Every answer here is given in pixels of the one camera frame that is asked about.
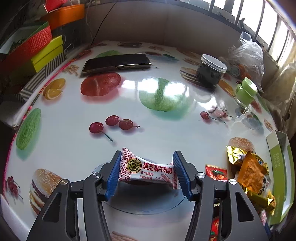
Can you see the clear plastic bag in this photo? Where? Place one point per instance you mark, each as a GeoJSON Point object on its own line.
{"type": "Point", "coordinates": [249, 55]}

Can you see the green white cardboard box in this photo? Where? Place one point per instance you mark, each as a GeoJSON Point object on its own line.
{"type": "Point", "coordinates": [283, 174]}

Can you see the gold snack bar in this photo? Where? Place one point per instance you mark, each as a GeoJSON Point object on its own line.
{"type": "Point", "coordinates": [267, 203]}

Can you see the black smartphone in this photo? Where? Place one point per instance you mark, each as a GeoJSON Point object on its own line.
{"type": "Point", "coordinates": [116, 62]}

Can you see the small red snack packet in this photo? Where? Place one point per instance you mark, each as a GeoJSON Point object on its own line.
{"type": "Point", "coordinates": [216, 173]}

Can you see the orange snack pouch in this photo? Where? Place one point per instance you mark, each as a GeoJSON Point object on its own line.
{"type": "Point", "coordinates": [254, 174]}

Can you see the white red nougat candy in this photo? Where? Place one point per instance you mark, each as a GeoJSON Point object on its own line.
{"type": "Point", "coordinates": [134, 168]}

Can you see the green lidded glass jar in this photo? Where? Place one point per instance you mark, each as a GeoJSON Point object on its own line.
{"type": "Point", "coordinates": [245, 92]}

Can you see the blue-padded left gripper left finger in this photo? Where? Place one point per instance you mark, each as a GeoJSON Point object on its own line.
{"type": "Point", "coordinates": [58, 219]}

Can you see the gold candy packet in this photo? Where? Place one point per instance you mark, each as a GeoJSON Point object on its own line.
{"type": "Point", "coordinates": [235, 155]}

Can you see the orange box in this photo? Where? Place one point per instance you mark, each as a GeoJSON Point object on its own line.
{"type": "Point", "coordinates": [64, 15]}

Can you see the yellow green box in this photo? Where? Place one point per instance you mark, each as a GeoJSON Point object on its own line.
{"type": "Point", "coordinates": [46, 55]}

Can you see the dark jar with white lid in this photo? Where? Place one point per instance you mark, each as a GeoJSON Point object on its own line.
{"type": "Point", "coordinates": [210, 71]}

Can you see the red textured box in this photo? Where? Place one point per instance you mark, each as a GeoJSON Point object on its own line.
{"type": "Point", "coordinates": [26, 51]}

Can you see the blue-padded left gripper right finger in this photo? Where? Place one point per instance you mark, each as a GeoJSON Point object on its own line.
{"type": "Point", "coordinates": [238, 217]}

